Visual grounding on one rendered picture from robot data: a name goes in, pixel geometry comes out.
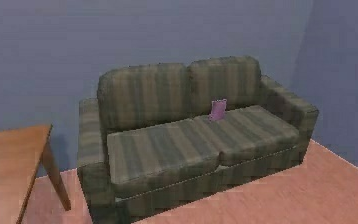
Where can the green striped sofa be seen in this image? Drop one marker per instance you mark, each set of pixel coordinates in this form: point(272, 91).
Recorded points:
point(167, 150)

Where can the small purple box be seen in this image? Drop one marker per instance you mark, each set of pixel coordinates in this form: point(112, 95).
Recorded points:
point(217, 109)

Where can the brown wooden table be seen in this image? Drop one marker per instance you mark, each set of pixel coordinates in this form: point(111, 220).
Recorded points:
point(10, 166)

